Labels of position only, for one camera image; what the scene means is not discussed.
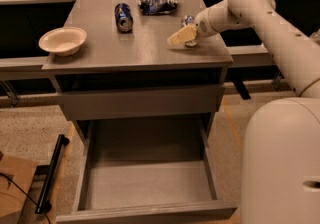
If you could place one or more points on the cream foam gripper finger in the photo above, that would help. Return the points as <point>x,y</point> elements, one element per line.
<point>186,35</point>

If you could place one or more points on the silver redbull can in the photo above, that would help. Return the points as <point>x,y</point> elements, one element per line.
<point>185,21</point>

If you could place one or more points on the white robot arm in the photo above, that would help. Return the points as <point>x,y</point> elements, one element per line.
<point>281,152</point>

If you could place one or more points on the grey drawer cabinet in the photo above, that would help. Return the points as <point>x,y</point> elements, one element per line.
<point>137,73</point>

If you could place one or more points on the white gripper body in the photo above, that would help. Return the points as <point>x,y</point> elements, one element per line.
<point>201,26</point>

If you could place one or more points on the white paper bowl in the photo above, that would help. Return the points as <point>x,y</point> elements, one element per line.
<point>64,41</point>

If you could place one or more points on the open grey middle drawer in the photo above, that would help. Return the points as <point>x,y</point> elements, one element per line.
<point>147,171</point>

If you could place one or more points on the blue crumpled chip bag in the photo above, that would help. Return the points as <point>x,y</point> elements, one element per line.
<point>157,7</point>

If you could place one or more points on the black bar left floor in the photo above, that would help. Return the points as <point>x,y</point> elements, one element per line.
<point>43,204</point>

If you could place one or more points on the cardboard box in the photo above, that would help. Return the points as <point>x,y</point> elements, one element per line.
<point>15,182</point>

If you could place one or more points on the blue pepsi can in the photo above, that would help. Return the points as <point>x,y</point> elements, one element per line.
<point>123,17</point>

